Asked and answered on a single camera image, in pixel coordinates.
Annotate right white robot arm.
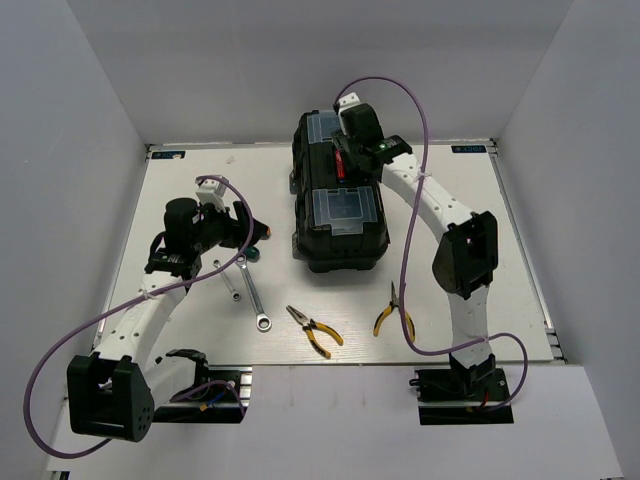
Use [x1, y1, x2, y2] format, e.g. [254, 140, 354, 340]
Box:
[332, 93, 498, 399]

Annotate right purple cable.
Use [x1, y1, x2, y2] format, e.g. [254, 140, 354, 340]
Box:
[333, 76, 529, 412]

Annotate right yellow needle-nose pliers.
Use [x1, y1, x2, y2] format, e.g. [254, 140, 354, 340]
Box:
[372, 280, 416, 344]

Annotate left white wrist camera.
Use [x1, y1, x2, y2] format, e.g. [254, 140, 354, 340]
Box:
[196, 179, 226, 212]

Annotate long silver combination wrench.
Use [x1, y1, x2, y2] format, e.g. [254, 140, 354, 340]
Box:
[235, 255, 272, 333]

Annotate green orange stubby screwdriver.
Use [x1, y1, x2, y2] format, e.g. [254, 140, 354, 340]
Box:
[252, 222, 271, 241]

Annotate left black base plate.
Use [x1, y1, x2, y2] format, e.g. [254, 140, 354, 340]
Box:
[153, 367, 253, 424]

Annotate black plastic toolbox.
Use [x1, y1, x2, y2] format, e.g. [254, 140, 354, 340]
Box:
[289, 110, 390, 273]

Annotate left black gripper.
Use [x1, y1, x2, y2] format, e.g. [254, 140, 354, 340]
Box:
[191, 199, 268, 253]

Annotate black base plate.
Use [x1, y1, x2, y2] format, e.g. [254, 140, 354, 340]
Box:
[153, 367, 253, 424]
[409, 369, 514, 426]

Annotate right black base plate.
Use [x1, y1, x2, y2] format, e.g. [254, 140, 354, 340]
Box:
[409, 369, 514, 426]

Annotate left yellow needle-nose pliers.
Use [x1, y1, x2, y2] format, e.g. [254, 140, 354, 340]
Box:
[286, 305, 344, 360]

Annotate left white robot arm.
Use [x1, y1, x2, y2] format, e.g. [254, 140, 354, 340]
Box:
[67, 198, 271, 442]

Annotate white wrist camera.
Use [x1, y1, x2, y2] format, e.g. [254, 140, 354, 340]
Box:
[196, 179, 226, 212]
[334, 92, 361, 114]

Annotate short silver combination wrench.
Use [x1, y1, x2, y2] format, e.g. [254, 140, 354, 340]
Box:
[213, 259, 241, 302]

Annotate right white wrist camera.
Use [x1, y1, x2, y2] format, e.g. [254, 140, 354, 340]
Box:
[334, 92, 361, 114]

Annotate yellow needle-nose pliers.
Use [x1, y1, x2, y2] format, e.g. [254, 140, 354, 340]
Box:
[372, 280, 416, 344]
[286, 305, 344, 360]

